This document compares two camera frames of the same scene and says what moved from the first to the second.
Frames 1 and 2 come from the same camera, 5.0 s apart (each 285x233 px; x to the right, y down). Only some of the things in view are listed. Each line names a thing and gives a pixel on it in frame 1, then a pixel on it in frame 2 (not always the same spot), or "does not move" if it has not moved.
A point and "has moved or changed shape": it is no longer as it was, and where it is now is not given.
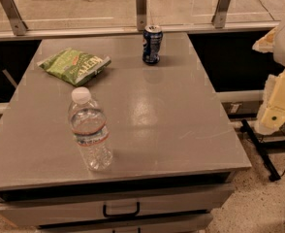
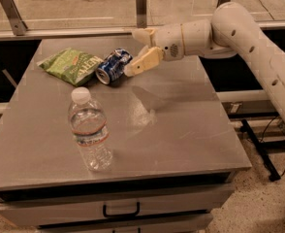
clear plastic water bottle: (89, 125) does not move
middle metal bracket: (141, 5) does not move
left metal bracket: (17, 23) does not move
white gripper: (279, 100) -> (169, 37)
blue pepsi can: (151, 43) has moved or changed shape
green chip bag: (76, 66) does not move
